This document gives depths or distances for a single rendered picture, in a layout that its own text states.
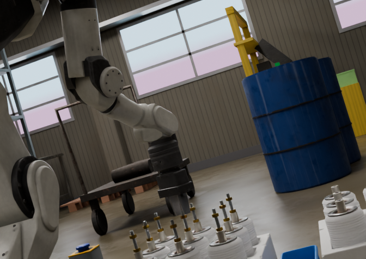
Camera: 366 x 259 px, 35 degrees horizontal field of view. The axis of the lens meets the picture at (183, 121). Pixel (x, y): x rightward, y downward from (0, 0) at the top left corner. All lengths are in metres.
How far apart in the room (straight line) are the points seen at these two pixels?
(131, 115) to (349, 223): 0.61
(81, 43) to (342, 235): 0.78
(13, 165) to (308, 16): 6.95
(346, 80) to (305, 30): 1.79
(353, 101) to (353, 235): 4.92
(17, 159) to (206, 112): 6.94
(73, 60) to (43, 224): 0.42
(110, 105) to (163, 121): 0.18
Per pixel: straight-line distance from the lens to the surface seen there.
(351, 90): 6.32
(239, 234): 1.60
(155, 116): 1.56
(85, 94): 1.47
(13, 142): 1.30
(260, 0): 8.08
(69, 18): 1.43
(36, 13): 1.45
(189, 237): 1.66
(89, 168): 8.83
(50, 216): 1.25
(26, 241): 1.23
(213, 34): 8.13
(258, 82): 3.69
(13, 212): 1.27
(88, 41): 1.42
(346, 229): 1.45
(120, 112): 1.50
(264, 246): 1.67
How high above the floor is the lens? 0.55
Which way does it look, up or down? 1 degrees up
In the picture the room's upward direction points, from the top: 17 degrees counter-clockwise
